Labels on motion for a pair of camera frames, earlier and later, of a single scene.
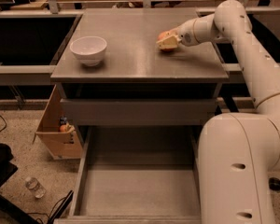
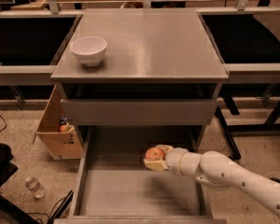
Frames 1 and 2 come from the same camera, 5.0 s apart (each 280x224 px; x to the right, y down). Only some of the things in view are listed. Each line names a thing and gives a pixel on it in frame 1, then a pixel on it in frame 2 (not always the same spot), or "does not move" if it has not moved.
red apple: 167,49 -> 154,154
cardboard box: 62,145 does not move
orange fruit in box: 63,128 does not move
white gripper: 186,34 -> 175,160
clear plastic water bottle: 35,187 does not move
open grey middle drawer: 136,175 does not move
